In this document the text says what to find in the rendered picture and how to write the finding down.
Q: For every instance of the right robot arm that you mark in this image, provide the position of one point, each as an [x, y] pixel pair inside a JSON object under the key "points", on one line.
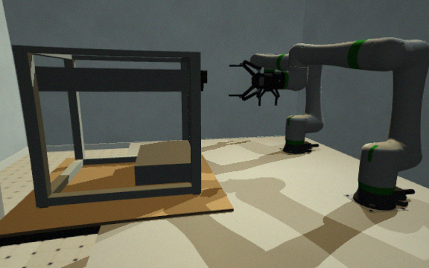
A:
{"points": [[298, 125]]}

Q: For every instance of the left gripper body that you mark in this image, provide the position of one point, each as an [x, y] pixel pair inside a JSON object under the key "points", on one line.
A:
{"points": [[269, 80]]}

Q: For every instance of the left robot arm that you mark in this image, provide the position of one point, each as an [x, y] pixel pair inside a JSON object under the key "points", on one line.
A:
{"points": [[379, 162]]}

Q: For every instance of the dark grey rack frame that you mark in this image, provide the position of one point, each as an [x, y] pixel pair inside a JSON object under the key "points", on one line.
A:
{"points": [[157, 162]]}

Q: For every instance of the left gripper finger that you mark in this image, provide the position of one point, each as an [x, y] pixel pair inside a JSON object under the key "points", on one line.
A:
{"points": [[248, 69], [257, 92]]}

